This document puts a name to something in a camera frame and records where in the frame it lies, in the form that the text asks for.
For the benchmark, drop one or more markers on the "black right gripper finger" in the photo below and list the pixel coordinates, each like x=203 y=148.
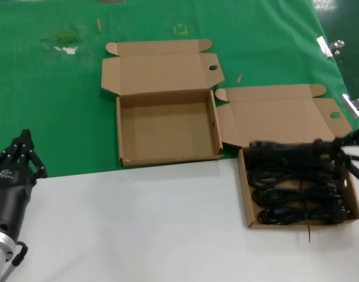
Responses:
x=358 y=173
x=352 y=139

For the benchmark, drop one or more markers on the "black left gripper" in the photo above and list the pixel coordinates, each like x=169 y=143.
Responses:
x=11 y=191

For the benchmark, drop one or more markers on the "open brown cardboard box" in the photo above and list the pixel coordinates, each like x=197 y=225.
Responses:
x=270 y=117
x=155 y=70

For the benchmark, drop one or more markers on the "silver binder clip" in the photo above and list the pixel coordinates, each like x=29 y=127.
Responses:
x=324 y=45
x=351 y=102

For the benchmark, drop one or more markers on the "green table cloth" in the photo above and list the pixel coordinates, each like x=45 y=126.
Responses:
x=35 y=88

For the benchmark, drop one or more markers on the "small wooden stick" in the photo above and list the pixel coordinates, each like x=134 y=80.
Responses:
x=239 y=78
x=99 y=25

